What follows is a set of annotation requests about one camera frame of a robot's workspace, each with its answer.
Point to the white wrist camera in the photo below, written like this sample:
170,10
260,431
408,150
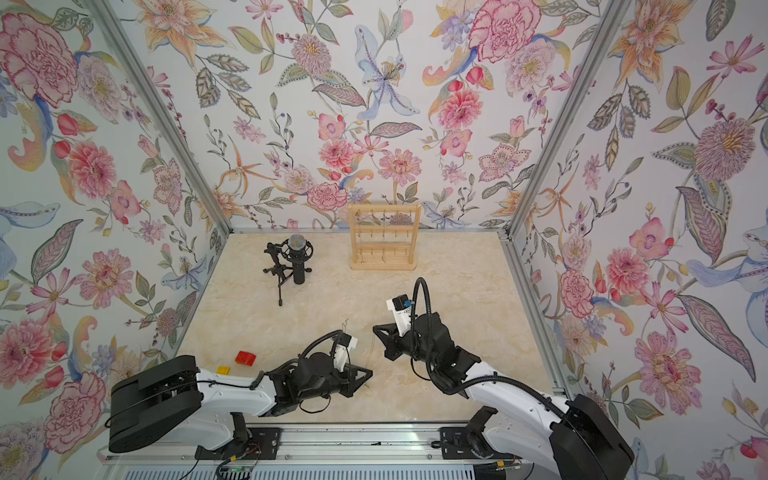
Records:
401,308
343,347

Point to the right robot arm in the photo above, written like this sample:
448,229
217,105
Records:
571,438

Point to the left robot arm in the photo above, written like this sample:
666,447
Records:
180,402

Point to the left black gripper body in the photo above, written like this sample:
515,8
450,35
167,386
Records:
334,382

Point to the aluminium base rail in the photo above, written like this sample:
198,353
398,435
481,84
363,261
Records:
388,442

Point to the black microphone with mesh head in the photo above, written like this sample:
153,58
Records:
300,251

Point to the wooden jewelry display stand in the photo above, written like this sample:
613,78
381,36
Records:
384,236

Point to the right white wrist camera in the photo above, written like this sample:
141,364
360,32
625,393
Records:
401,308

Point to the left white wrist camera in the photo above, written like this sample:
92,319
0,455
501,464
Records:
343,347

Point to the red toy brick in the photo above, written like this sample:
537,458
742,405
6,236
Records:
245,358

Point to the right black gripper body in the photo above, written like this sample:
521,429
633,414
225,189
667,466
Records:
411,346

